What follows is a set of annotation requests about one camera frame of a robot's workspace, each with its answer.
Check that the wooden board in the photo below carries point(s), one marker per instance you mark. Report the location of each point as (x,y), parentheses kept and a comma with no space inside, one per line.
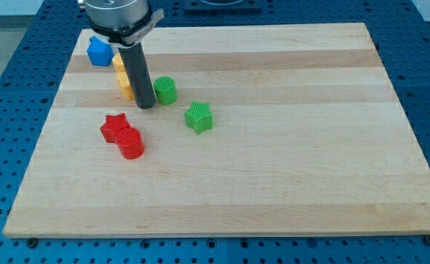
(309,139)

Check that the blue pentagon block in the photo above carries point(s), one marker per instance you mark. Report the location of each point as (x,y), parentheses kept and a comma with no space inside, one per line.
(99,53)

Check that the red star block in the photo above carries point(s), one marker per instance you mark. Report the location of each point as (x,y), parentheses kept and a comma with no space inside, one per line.
(113,125)

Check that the green star block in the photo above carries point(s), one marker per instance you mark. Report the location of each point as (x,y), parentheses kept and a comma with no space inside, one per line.
(199,117)

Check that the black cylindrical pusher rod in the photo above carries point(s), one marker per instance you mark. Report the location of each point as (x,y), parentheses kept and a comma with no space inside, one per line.
(138,75)

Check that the yellow hexagon block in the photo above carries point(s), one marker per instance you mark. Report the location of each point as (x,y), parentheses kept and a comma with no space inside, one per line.
(124,85)

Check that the yellow block behind rod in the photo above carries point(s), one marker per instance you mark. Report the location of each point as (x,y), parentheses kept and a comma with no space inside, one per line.
(118,63)

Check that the black mount plate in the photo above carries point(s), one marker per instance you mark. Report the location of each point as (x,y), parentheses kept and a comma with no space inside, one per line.
(221,5)

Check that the green cylinder block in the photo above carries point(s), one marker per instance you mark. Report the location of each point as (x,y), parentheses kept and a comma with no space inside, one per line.
(165,90)

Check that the red cylinder block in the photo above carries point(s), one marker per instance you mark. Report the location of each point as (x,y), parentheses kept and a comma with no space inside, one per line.
(130,143)

